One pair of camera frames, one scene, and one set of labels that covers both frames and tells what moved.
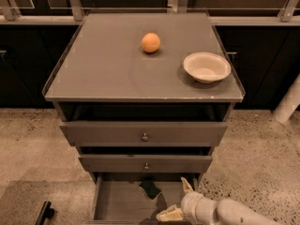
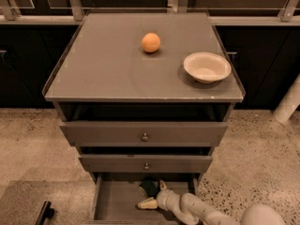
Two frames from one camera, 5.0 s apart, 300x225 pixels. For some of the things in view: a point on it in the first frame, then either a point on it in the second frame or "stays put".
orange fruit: x=150 y=42 stays put
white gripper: x=188 y=204 to x=164 y=199
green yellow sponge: x=150 y=188 stays put
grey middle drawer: x=144 y=163 stays put
